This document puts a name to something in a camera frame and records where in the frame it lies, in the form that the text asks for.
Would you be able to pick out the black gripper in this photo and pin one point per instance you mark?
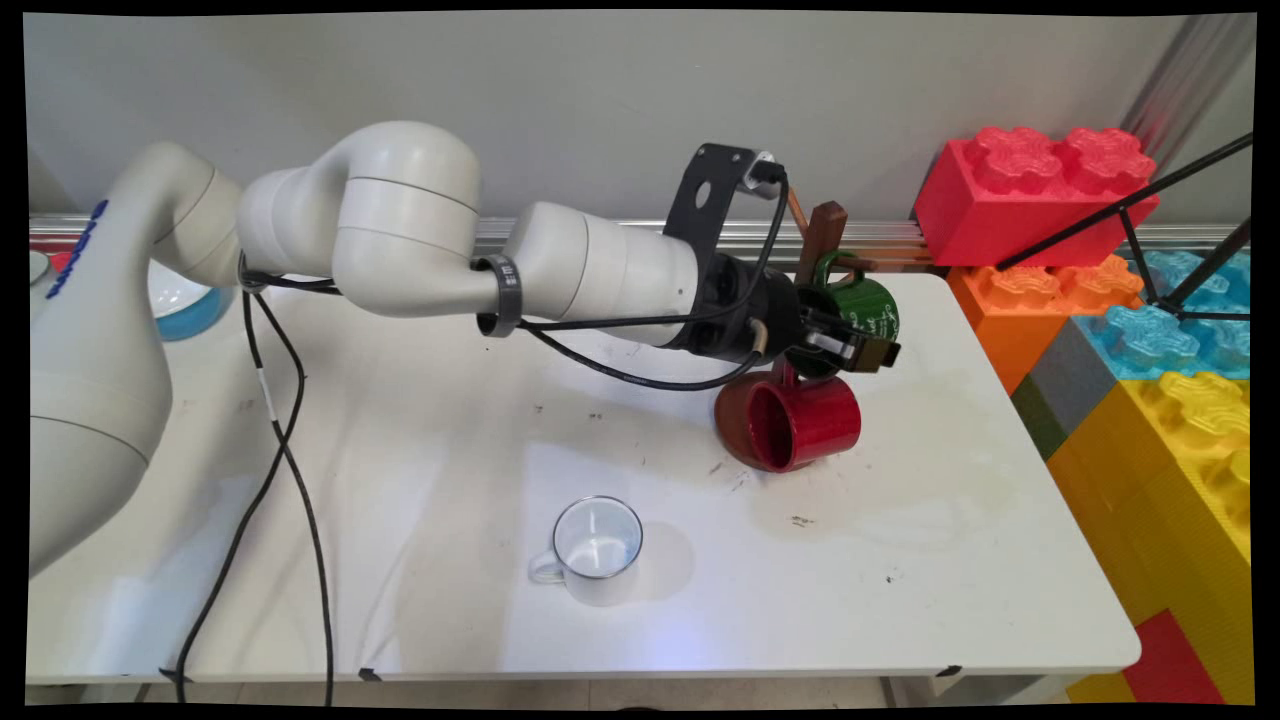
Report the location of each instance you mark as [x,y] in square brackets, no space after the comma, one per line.
[730,300]

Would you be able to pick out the green enamel mug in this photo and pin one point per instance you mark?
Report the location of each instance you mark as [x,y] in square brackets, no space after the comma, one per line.
[875,305]

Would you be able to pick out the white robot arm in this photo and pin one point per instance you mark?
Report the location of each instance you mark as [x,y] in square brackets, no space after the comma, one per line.
[400,220]

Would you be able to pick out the red enamel mug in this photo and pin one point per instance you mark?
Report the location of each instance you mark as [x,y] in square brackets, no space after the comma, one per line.
[825,420]

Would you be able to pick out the brown wooden mug tree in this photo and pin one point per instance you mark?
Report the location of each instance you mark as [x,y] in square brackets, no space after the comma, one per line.
[825,230]

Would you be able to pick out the big orange toy block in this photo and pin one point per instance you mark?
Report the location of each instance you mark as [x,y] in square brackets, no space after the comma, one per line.
[1000,330]

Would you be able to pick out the big red toy block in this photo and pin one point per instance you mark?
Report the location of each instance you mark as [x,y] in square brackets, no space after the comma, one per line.
[980,220]

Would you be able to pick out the big green toy block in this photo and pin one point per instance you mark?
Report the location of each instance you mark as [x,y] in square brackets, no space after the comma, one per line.
[1038,420]

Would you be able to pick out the big grey toy block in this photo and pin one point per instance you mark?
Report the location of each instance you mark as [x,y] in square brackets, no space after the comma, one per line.
[1070,375]

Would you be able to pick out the black tripod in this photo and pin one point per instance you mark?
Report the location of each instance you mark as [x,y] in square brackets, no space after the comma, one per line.
[1140,265]

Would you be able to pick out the big light blue toy block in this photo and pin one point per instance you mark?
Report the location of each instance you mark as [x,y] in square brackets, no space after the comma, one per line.
[1150,340]

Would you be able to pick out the white enamel mug dark rim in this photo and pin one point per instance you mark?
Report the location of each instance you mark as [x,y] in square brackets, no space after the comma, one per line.
[600,575]

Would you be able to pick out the big yellow toy block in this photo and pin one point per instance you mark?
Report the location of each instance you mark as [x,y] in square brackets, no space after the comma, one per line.
[1160,500]

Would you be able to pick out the flat red toy block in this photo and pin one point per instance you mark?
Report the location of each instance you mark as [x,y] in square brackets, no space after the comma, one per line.
[1170,660]

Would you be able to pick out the blue bowl white inside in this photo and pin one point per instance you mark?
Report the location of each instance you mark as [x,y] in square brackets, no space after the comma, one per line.
[195,318]

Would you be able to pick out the small red object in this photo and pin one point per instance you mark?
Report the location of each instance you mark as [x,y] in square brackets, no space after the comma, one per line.
[60,260]

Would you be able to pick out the plain white mug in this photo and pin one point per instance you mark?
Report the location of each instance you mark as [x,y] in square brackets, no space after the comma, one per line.
[38,265]

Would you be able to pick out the horizontal aluminium rail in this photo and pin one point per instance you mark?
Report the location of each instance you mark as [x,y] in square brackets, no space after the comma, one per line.
[880,240]

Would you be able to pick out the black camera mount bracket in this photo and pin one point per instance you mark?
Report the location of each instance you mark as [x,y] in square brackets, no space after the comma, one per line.
[705,220]

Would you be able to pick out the slanted aluminium post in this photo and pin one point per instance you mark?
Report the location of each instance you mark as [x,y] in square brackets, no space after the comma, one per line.
[1185,80]

